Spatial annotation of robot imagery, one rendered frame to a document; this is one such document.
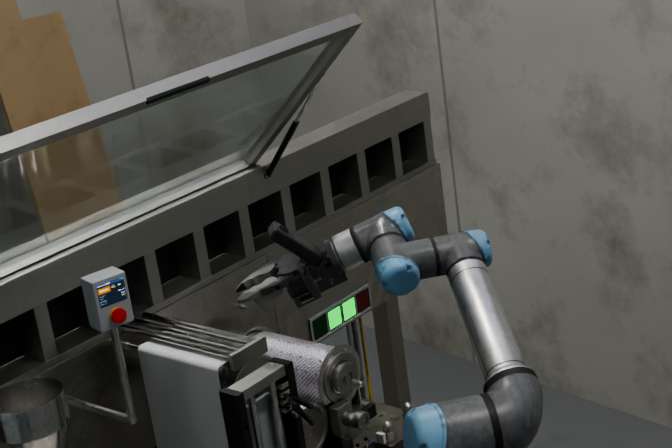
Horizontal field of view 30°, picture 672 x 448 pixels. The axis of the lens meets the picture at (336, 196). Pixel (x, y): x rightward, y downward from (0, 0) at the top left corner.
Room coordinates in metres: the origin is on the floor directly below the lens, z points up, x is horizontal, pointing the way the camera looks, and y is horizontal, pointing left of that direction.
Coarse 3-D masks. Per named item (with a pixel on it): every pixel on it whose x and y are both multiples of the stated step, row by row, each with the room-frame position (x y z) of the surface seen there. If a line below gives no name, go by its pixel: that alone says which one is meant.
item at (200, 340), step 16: (144, 320) 2.53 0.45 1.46; (160, 320) 2.53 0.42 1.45; (176, 320) 2.50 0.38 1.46; (144, 336) 2.46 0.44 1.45; (160, 336) 2.43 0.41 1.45; (176, 336) 2.46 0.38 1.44; (192, 336) 2.41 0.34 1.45; (208, 336) 2.39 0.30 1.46; (224, 336) 2.40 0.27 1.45; (240, 336) 2.37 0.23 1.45; (192, 352) 2.37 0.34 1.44; (208, 352) 2.33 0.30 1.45; (224, 352) 2.31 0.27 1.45; (240, 352) 2.29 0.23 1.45; (256, 352) 2.33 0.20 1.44
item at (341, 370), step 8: (336, 368) 2.52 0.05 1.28; (344, 368) 2.52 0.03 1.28; (352, 368) 2.54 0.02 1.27; (336, 376) 2.50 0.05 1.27; (344, 376) 2.52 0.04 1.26; (352, 376) 2.54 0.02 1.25; (336, 384) 2.50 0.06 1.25; (344, 384) 2.52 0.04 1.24; (336, 392) 2.51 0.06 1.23; (344, 392) 2.51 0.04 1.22
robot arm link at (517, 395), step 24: (432, 240) 2.21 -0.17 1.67; (456, 240) 2.20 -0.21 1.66; (480, 240) 2.20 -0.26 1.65; (456, 264) 2.16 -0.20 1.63; (480, 264) 2.15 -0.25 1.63; (456, 288) 2.12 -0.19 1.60; (480, 288) 2.09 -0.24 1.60; (480, 312) 2.05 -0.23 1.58; (504, 312) 2.07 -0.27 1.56; (480, 336) 2.01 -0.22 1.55; (504, 336) 2.00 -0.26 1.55; (480, 360) 1.98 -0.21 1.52; (504, 360) 1.95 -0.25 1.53; (504, 384) 1.89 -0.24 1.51; (528, 384) 1.89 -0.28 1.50; (504, 408) 1.84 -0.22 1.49; (528, 408) 1.85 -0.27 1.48; (504, 432) 1.82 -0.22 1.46; (528, 432) 1.83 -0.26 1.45
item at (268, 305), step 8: (264, 280) 2.28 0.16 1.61; (272, 280) 2.26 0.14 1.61; (256, 288) 2.26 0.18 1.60; (240, 296) 2.27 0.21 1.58; (248, 296) 2.26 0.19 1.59; (256, 296) 2.25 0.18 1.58; (264, 296) 2.26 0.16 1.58; (272, 296) 2.27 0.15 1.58; (264, 304) 2.26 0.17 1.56; (272, 304) 2.27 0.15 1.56
